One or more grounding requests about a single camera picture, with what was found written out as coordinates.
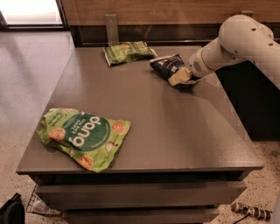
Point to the wire basket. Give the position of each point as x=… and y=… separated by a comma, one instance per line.
x=37, y=206

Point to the blue chip bag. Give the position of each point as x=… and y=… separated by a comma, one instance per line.
x=167, y=66

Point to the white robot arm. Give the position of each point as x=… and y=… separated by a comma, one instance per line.
x=240, y=38

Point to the small green chip bag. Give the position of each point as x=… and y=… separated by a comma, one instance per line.
x=128, y=52

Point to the grey drawer cabinet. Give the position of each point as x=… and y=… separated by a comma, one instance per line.
x=185, y=154

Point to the black bag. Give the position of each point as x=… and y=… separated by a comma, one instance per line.
x=13, y=211

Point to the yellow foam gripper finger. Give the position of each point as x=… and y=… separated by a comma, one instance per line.
x=182, y=76

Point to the large green dang chip bag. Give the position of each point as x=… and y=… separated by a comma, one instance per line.
x=89, y=140

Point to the white power strip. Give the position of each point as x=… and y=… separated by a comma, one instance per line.
x=252, y=211

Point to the window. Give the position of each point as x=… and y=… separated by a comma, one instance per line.
x=30, y=12

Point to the left metal wall bracket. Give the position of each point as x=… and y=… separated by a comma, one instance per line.
x=112, y=29

